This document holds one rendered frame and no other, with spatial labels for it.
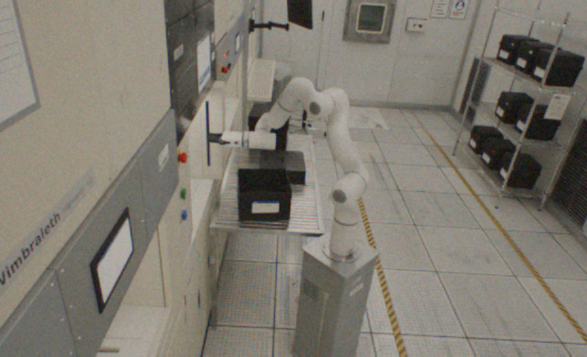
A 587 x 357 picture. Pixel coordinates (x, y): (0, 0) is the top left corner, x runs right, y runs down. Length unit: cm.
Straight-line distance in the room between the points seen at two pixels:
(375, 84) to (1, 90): 608
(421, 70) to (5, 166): 625
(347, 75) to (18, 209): 594
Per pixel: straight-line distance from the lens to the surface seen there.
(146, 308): 166
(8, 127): 65
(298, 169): 252
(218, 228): 217
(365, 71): 643
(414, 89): 668
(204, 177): 237
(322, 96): 170
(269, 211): 218
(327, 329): 222
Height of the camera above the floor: 203
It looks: 29 degrees down
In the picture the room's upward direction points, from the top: 5 degrees clockwise
